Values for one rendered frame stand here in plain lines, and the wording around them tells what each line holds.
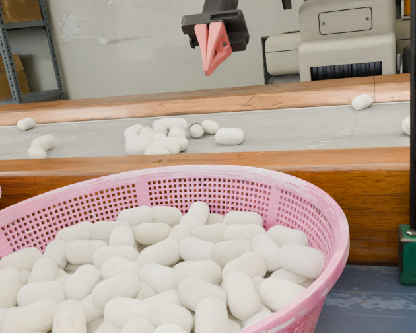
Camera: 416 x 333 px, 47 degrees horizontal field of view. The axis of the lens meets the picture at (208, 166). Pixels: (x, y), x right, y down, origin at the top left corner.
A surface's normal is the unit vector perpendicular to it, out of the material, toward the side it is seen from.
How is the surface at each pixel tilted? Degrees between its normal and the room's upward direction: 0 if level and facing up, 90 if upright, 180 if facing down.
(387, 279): 0
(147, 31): 90
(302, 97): 45
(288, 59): 90
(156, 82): 90
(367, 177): 90
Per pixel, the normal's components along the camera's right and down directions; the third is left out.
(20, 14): 0.92, -0.01
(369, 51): -0.33, 0.45
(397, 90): -0.30, -0.44
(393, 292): -0.12, -0.95
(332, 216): -0.99, -0.15
